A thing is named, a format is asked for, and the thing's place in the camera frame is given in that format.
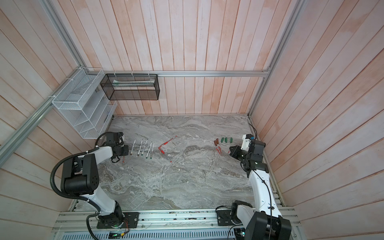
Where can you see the aluminium mounting rail front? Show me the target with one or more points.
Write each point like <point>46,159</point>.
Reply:
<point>148,220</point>

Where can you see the black mesh basket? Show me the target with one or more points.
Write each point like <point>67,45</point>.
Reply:
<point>131,87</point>

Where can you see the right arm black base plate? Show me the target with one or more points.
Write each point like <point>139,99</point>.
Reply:
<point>224,217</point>

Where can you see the green circuit board left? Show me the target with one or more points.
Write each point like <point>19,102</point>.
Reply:
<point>115,235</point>

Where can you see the green circuit board right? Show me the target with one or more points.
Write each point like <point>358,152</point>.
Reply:
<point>239,233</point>

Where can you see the green circuit board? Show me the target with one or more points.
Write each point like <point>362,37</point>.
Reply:
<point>115,235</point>
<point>239,233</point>

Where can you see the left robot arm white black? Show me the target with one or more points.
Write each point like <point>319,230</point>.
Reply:
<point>80,177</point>

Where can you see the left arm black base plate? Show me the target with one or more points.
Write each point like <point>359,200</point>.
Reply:
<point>126,220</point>

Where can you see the white wire mesh shelf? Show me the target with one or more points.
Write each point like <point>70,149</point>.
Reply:
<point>84,104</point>

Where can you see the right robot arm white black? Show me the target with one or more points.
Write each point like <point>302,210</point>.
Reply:
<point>262,220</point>

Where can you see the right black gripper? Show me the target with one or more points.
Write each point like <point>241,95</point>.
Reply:
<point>235,152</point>

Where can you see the aluminium frame rail left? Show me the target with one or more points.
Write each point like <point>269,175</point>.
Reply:
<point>21,134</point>

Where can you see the red gel pen top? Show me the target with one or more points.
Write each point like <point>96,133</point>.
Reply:
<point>166,142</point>

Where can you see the aluminium frame rail back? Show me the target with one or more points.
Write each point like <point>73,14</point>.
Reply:
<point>186,74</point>

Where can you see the aluminium frame rail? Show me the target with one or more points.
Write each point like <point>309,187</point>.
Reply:
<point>21,134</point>
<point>186,74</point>

